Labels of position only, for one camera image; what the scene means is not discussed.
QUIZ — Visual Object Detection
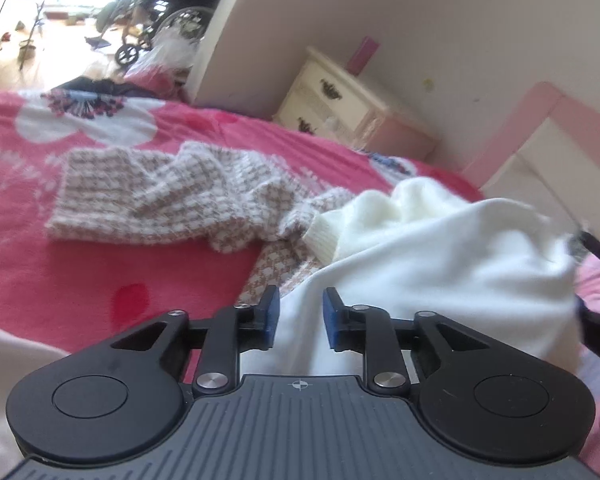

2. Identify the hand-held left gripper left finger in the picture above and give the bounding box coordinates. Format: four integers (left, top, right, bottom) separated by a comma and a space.
109, 284, 282, 396

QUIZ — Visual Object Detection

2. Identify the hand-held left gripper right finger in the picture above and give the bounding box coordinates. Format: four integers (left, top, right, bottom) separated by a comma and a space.
321, 287, 487, 396

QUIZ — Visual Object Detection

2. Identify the white long-sleeved top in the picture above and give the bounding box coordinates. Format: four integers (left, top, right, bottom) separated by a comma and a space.
0, 199, 588, 480

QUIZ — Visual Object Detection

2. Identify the cream knit sweater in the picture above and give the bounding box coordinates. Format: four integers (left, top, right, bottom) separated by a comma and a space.
302, 176, 486, 263

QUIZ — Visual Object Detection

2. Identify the pink white headboard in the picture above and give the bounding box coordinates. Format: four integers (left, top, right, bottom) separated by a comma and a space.
461, 81, 600, 241

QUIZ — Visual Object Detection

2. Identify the pink white checked knit garment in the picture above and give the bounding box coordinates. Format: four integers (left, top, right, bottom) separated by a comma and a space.
46, 141, 366, 307

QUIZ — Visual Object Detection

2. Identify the pink floral blanket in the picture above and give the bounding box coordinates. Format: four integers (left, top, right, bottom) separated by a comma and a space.
0, 87, 486, 361

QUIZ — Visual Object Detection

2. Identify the cream bedside cabinet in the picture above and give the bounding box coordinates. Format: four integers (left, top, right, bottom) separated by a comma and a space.
271, 45, 440, 163

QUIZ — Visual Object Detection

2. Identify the small pink box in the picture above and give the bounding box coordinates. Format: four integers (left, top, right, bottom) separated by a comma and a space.
346, 36, 381, 76

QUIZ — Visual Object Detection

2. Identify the white plastic bag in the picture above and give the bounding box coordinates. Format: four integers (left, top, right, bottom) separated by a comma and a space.
139, 27, 203, 72

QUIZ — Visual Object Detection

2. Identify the dark patterned bed sheet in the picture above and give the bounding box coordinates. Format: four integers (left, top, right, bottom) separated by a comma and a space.
42, 76, 156, 102

